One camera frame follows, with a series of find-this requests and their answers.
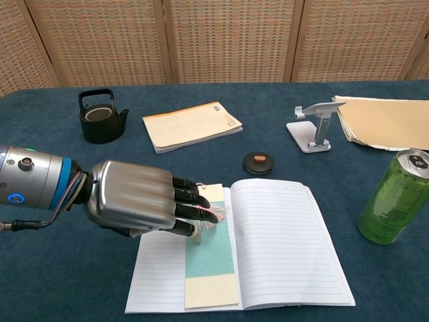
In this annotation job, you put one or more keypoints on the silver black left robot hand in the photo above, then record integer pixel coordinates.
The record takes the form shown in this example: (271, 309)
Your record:
(134, 194)

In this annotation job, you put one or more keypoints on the cream teal bookmark with tassel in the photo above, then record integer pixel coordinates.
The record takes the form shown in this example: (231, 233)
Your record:
(207, 268)

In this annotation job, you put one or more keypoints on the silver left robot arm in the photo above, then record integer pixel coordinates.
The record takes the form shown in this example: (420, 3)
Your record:
(33, 177)

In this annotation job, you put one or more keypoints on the closed cream notepad orange edge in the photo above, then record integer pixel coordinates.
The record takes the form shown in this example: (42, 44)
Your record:
(191, 127)

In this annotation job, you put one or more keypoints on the dark blue table cloth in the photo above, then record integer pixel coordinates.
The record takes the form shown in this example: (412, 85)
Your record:
(50, 268)

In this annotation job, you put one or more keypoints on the black teapot lid wooden knob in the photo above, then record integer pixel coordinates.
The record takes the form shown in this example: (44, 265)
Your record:
(254, 168)

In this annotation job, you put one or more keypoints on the woven folding screen panel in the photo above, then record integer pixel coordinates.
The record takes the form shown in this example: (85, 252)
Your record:
(424, 67)
(16, 50)
(100, 40)
(231, 40)
(358, 40)

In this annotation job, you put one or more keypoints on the open lined notebook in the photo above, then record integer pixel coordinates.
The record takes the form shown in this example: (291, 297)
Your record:
(285, 251)

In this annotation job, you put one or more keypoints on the silver folding phone stand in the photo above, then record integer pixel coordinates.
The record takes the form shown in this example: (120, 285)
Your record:
(301, 134)

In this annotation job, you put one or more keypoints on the green drink can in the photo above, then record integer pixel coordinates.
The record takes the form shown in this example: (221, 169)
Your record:
(385, 208)

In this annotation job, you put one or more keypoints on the manila paper folder stack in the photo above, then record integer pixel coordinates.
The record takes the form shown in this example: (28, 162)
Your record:
(385, 124)

